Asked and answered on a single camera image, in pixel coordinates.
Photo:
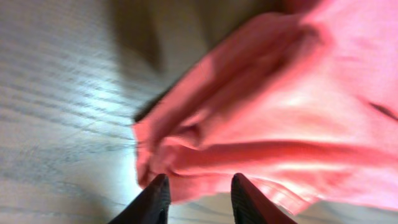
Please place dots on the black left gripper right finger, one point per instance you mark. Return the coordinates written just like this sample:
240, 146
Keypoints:
251, 206

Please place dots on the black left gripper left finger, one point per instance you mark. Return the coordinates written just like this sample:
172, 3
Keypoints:
151, 206

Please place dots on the red t-shirt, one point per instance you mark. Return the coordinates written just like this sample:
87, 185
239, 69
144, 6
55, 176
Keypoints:
302, 102

